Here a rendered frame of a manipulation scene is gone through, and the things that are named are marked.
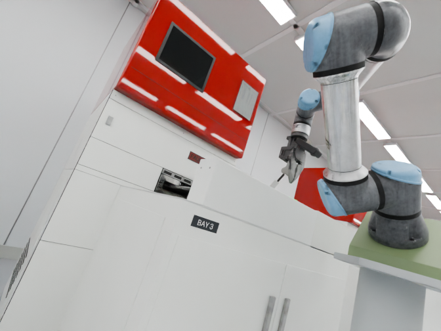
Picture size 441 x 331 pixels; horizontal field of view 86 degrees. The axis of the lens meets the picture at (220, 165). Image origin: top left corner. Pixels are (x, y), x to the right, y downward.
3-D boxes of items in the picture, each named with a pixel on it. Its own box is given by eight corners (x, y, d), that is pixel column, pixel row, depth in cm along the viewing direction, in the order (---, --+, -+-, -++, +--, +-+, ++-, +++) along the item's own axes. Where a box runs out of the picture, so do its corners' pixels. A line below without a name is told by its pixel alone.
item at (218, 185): (185, 201, 72) (200, 158, 75) (291, 240, 102) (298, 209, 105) (201, 205, 64) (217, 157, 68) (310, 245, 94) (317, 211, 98)
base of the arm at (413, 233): (433, 226, 73) (434, 198, 70) (422, 256, 64) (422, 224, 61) (377, 215, 84) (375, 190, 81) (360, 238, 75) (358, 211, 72)
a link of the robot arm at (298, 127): (314, 130, 102) (303, 121, 97) (312, 140, 101) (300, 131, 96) (298, 132, 108) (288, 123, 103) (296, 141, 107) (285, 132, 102)
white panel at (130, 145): (73, 169, 102) (112, 90, 112) (216, 219, 147) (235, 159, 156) (74, 169, 100) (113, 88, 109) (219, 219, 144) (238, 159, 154)
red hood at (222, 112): (90, 115, 166) (124, 46, 180) (186, 161, 211) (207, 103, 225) (116, 85, 106) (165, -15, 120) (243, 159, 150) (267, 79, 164)
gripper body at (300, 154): (288, 165, 105) (294, 141, 108) (305, 165, 98) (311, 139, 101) (277, 159, 101) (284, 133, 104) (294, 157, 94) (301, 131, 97)
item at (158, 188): (153, 191, 121) (161, 173, 124) (218, 214, 145) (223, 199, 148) (155, 191, 120) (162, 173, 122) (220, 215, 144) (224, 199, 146)
